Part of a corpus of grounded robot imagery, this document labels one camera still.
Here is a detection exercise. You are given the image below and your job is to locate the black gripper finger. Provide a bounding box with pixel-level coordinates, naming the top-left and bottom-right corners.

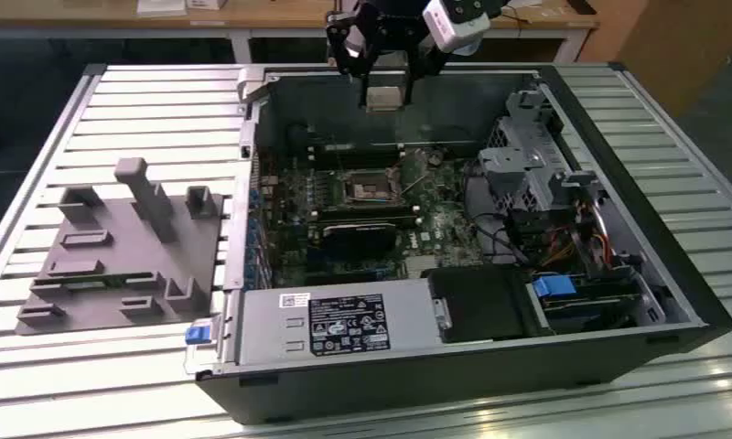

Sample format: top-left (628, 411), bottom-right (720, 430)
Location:
top-left (400, 27), bottom-right (452, 107)
top-left (322, 11), bottom-right (378, 110)

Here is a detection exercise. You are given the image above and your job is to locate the silver square CPU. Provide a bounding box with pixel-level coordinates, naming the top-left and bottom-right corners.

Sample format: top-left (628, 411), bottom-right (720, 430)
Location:
top-left (365, 84), bottom-right (404, 113)

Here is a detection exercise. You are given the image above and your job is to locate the CPU socket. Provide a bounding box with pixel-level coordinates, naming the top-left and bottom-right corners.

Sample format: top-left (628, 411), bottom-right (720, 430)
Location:
top-left (340, 167), bottom-right (404, 205)

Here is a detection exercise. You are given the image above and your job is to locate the black expansion slot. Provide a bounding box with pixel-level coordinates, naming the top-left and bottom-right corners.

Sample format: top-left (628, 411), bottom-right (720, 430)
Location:
top-left (304, 270), bottom-right (386, 283)

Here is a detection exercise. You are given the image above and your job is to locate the black drive bay cover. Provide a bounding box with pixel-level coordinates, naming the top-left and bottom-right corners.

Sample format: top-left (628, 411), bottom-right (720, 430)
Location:
top-left (424, 265), bottom-right (541, 344)

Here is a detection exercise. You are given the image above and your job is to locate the grey metal drive cage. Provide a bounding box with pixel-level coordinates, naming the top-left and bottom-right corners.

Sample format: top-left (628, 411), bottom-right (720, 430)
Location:
top-left (479, 90), bottom-right (595, 212)

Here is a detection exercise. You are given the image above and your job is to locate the green motherboard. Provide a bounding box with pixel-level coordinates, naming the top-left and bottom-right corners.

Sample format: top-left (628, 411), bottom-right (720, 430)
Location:
top-left (252, 136), bottom-right (495, 292)

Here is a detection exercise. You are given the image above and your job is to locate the black graphics card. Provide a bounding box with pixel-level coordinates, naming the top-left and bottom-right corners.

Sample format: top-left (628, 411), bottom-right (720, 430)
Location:
top-left (316, 222), bottom-right (404, 257)

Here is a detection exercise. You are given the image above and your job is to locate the silver chipset heatsink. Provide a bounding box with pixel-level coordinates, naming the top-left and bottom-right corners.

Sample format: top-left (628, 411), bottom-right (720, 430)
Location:
top-left (405, 255), bottom-right (440, 278)

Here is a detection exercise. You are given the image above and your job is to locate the wooden cabinet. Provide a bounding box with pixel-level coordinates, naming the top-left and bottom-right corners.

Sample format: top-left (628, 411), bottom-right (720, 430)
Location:
top-left (576, 0), bottom-right (732, 120)

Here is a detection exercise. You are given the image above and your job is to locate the wooden desk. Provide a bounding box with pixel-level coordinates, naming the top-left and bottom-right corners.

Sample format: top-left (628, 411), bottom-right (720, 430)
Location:
top-left (0, 0), bottom-right (603, 65)

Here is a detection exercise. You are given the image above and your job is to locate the blue disk carrier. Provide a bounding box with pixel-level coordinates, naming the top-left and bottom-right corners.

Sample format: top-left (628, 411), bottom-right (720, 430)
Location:
top-left (529, 273), bottom-right (579, 303)

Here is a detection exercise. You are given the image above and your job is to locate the grey plastic parts rack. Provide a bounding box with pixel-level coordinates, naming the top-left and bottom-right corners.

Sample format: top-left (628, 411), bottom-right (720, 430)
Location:
top-left (11, 157), bottom-right (230, 337)

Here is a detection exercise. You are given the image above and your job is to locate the grey power supply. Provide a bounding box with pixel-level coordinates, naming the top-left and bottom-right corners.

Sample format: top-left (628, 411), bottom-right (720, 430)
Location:
top-left (234, 285), bottom-right (441, 367)

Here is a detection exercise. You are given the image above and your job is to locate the metal disk bay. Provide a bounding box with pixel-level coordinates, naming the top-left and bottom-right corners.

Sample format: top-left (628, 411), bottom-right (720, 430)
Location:
top-left (524, 267), bottom-right (669, 337)

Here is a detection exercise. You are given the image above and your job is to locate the blue plastic latch tab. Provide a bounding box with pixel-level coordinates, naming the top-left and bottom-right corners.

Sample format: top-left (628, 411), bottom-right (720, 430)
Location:
top-left (182, 322), bottom-right (212, 345)

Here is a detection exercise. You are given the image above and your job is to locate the black PC case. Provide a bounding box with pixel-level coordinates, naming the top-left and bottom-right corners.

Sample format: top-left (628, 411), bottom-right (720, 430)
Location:
top-left (193, 61), bottom-right (732, 412)

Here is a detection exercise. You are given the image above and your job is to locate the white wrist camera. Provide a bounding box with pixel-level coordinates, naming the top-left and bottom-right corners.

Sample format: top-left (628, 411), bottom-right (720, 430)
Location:
top-left (420, 0), bottom-right (503, 57)

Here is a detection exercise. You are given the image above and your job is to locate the black wire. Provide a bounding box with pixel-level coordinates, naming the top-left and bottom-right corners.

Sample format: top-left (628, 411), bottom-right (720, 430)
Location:
top-left (472, 209), bottom-right (532, 269)

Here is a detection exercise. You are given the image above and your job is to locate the black flat cable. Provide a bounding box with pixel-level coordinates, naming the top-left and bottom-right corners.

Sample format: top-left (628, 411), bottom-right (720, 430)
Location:
top-left (569, 200), bottom-right (599, 278)

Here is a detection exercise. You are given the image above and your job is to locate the orange yellow wire bundle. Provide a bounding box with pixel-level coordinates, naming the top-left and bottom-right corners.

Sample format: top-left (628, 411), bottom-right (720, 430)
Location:
top-left (539, 230), bottom-right (615, 269)

